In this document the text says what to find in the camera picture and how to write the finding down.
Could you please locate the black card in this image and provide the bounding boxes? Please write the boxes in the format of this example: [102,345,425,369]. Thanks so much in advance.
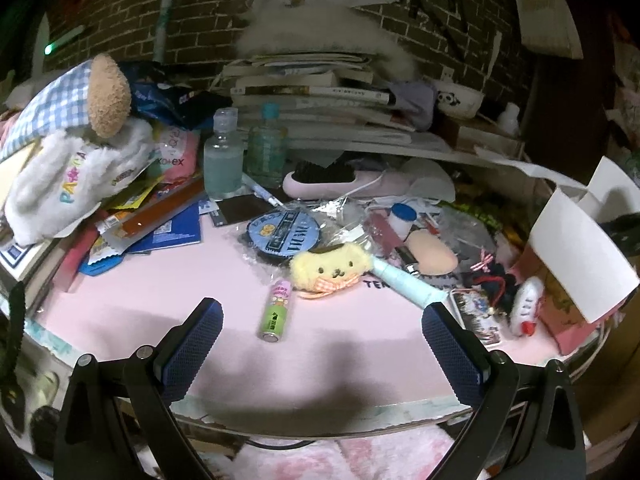
[210,197,273,226]

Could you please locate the blue snack bag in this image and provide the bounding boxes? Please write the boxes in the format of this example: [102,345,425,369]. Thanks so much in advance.
[117,60,221,131]

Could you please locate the dark hair bow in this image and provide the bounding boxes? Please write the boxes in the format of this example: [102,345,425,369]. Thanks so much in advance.
[457,250,523,313]

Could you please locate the pink hairbrush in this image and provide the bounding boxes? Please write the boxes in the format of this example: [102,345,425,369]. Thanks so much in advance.
[282,160,401,200]

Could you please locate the yellow dog plush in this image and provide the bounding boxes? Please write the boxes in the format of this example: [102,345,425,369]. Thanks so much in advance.
[290,241,373,301]

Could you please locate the white flat board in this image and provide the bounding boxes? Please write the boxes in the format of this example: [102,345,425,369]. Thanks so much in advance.
[287,137,588,193]

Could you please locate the brown cardboard box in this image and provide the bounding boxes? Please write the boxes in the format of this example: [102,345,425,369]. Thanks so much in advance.
[440,115,526,156]

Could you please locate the stack of books and magazines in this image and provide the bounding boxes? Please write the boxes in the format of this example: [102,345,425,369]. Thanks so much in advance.
[220,52,451,153]

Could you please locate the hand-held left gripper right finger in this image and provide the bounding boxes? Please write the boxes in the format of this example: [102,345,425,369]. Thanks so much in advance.
[421,302,587,480]

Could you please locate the blue zigzag-edged sachet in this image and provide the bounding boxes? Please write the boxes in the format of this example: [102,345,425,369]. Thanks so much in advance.
[79,247,123,277]

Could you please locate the small white bottle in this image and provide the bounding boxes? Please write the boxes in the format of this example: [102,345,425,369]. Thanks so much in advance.
[496,102,521,136]

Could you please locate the white barcode sachet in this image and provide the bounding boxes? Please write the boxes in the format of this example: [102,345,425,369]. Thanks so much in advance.
[97,210,131,251]

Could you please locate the clear plastic wrapper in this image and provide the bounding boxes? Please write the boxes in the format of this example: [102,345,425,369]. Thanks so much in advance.
[305,197,381,256]
[430,205,501,266]

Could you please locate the black hanging straps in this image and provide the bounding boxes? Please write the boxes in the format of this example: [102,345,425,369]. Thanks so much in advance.
[405,0,471,61]

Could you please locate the plush bear with checkered hood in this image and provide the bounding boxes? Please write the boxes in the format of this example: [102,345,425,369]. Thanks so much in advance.
[0,52,133,161]

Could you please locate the clear flip-cap bottle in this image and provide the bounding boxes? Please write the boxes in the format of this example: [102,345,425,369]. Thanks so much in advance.
[202,107,246,200]

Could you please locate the yellow snack packet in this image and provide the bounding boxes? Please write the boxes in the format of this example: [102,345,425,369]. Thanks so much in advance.
[102,180,156,211]

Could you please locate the panda print bowl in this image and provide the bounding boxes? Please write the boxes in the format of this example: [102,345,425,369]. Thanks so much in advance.
[432,80,485,120]

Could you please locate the white cardboard box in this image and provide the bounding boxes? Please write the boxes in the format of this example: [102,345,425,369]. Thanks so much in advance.
[515,157,640,356]

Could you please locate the white pen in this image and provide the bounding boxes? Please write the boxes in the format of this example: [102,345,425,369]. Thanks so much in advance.
[242,175,283,208]

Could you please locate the canvas tote bag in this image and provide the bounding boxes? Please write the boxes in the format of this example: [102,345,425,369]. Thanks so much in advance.
[511,0,583,60]

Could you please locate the pink rectangular cosmetic box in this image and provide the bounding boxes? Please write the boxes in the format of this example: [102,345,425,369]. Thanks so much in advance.
[367,212,401,256]

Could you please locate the purple cloth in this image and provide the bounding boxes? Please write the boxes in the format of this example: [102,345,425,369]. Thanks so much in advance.
[387,80,438,131]

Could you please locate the white fluffy fur item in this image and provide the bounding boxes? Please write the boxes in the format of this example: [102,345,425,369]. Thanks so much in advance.
[235,0,418,81]

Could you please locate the peach makeup sponge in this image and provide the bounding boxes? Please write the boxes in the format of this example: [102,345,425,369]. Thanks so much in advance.
[406,230,460,276]

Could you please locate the pink printed desk mat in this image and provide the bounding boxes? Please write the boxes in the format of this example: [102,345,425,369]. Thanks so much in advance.
[30,200,576,411]

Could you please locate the white fluffy lettered pouch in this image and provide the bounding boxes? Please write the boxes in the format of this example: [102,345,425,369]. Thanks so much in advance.
[5,117,153,246]

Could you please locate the teal pole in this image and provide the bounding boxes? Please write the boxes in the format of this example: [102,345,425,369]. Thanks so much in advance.
[152,0,183,63]

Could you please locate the pink tissue packet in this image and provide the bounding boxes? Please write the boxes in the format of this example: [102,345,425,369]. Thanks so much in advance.
[150,122,202,183]

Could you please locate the small white jar blue lid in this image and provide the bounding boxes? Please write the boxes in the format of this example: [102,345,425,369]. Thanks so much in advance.
[390,203,417,236]

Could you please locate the white covered book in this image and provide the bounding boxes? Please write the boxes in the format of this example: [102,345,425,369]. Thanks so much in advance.
[0,237,56,281]

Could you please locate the pink book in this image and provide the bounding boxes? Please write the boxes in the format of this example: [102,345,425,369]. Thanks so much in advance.
[50,225,101,293]

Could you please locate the white paper strip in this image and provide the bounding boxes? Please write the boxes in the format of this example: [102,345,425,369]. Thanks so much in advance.
[487,30,503,78]

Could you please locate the blue booklet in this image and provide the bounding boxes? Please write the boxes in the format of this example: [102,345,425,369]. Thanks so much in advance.
[122,200,203,256]

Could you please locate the pink fluffy rug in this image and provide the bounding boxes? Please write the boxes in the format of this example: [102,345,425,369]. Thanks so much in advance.
[220,427,461,480]

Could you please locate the light blue tube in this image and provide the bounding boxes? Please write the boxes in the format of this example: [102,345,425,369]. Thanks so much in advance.
[372,255,448,311]

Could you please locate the brown ruler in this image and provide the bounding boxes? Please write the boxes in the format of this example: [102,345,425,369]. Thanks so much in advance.
[117,177,206,238]

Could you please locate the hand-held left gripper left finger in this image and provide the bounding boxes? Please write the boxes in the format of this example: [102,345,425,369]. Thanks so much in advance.
[52,297,236,480]

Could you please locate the white device with green light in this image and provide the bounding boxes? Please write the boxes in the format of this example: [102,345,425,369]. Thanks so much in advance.
[37,15,86,73]

